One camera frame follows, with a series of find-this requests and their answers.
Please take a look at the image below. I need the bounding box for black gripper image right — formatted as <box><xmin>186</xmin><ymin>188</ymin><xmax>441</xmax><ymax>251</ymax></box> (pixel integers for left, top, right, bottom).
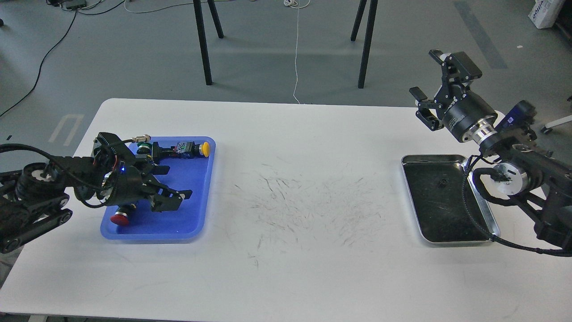
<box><xmin>409</xmin><ymin>49</ymin><xmax>498</xmax><ymax>144</ymax></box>

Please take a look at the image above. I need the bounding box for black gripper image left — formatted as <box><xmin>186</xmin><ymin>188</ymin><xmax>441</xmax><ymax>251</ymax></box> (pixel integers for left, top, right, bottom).
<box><xmin>96</xmin><ymin>163</ymin><xmax>193</xmax><ymax>212</ymax></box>

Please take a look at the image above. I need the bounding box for small black gear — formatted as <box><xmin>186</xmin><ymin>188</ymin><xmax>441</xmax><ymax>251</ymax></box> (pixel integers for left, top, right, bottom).
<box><xmin>438</xmin><ymin>178</ymin><xmax>449</xmax><ymax>188</ymax></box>

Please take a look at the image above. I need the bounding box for blue plastic tray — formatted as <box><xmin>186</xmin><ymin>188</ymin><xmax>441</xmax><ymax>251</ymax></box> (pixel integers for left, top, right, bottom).
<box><xmin>100</xmin><ymin>136</ymin><xmax>216</xmax><ymax>242</ymax></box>

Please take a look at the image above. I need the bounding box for silver metal tray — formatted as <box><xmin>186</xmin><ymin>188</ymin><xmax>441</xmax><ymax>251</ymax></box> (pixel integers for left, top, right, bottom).
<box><xmin>402</xmin><ymin>154</ymin><xmax>500</xmax><ymax>246</ymax></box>

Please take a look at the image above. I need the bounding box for black table leg pair right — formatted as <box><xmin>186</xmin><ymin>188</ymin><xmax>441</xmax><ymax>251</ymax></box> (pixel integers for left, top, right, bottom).
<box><xmin>350</xmin><ymin>0</ymin><xmax>379</xmax><ymax>89</ymax></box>

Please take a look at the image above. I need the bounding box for black table leg pair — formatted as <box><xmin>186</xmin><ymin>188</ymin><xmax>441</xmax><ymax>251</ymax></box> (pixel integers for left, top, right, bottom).
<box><xmin>193</xmin><ymin>0</ymin><xmax>224</xmax><ymax>86</ymax></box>
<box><xmin>350</xmin><ymin>0</ymin><xmax>379</xmax><ymax>89</ymax></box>

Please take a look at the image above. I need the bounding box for white cardboard box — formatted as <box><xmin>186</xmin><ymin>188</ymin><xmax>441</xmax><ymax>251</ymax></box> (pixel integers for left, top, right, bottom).
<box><xmin>528</xmin><ymin>0</ymin><xmax>565</xmax><ymax>29</ymax></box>

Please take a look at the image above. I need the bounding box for black table leg pair left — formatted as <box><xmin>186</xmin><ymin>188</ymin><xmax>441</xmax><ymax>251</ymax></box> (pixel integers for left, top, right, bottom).
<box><xmin>193</xmin><ymin>0</ymin><xmax>224</xmax><ymax>86</ymax></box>

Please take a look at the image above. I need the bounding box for green push button switch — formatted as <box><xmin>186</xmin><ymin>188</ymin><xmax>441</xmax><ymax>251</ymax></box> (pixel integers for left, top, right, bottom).
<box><xmin>136</xmin><ymin>142</ymin><xmax>152</xmax><ymax>155</ymax></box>

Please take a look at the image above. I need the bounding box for yellow push button switch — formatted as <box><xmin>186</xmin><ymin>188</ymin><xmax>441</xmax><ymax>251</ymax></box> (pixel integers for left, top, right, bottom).
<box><xmin>151</xmin><ymin>141</ymin><xmax>211</xmax><ymax>160</ymax></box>

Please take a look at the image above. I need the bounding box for red push button switch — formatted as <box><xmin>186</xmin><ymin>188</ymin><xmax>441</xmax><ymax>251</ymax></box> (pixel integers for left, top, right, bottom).
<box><xmin>109</xmin><ymin>203</ymin><xmax>137</xmax><ymax>226</ymax></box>

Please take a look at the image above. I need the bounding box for white cable on floor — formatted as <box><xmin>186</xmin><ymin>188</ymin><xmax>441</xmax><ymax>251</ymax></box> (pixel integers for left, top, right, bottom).
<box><xmin>283</xmin><ymin>0</ymin><xmax>311</xmax><ymax>104</ymax></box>

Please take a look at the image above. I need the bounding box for black cable on floor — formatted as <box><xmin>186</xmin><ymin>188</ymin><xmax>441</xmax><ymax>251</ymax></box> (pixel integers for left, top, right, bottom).
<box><xmin>0</xmin><ymin>0</ymin><xmax>126</xmax><ymax>119</ymax></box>

